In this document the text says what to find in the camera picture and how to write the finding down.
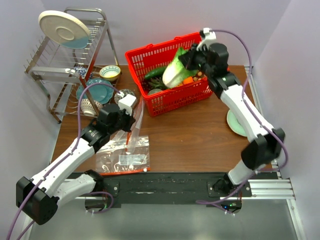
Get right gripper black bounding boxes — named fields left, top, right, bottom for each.
left=179, top=44, right=214, bottom=78

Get zip bag red zipper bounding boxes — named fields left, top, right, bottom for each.
left=112, top=97, right=145, bottom=155

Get toy napa cabbage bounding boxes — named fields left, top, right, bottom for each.
left=162, top=47, right=198, bottom=89

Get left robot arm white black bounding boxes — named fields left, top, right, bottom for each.
left=16, top=102, right=136, bottom=225

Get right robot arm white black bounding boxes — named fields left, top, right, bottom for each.
left=179, top=43, right=285, bottom=197

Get toy longan bunch brown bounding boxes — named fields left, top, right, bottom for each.
left=193, top=71, right=206, bottom=82

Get black white patterned bowl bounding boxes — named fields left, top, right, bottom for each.
left=114, top=89, right=136, bottom=105

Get toy orange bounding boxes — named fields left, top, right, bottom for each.
left=182, top=76, right=194, bottom=85

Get teal scalloped plate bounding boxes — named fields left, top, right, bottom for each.
left=86, top=78, right=114, bottom=105

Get blue patterned white bowl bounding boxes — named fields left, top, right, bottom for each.
left=80, top=99, right=97, bottom=117

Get toy dark grapes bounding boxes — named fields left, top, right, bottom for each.
left=140, top=79, right=152, bottom=92

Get yellow rim teal bowl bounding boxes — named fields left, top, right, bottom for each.
left=99, top=65, right=121, bottom=82

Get toy cucumber green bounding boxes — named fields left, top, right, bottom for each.
left=144, top=66, right=167, bottom=80

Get toy pineapple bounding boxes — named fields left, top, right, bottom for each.
left=149, top=77, right=170, bottom=91

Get small blue patterned dish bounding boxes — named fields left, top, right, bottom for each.
left=73, top=64, right=88, bottom=80

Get red plastic shopping basket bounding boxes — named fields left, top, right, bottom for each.
left=125, top=32, right=213, bottom=117

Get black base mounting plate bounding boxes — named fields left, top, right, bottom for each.
left=43, top=171, right=279, bottom=210

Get metal dish rack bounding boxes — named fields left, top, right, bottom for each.
left=25, top=7, right=118, bottom=124

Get mint green saucer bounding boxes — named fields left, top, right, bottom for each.
left=226, top=110, right=247, bottom=137

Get large white blue plate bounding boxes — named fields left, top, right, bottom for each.
left=38, top=10, right=91, bottom=49

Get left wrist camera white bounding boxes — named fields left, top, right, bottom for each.
left=118, top=92, right=138, bottom=116

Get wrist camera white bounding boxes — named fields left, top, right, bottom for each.
left=118, top=92, right=138, bottom=116
left=199, top=27, right=217, bottom=47

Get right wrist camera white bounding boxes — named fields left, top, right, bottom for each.
left=199, top=27, right=217, bottom=47

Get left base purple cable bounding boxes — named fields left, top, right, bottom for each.
left=88, top=191, right=116, bottom=215

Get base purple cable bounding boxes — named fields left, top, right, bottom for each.
left=195, top=184, right=248, bottom=213
left=88, top=191, right=116, bottom=215

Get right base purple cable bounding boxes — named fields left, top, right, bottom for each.
left=195, top=184, right=248, bottom=213

